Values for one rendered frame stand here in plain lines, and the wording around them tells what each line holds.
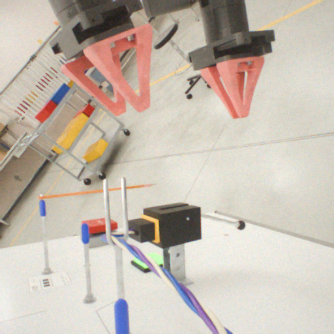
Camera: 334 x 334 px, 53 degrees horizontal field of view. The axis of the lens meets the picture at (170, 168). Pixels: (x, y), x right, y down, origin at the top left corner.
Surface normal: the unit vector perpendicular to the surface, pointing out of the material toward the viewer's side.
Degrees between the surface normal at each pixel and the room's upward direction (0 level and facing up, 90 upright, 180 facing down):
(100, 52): 113
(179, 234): 93
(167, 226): 93
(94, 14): 94
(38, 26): 90
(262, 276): 50
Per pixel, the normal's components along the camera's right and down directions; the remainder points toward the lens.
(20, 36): 0.55, -0.04
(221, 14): -0.24, 0.22
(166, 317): -0.04, -0.99
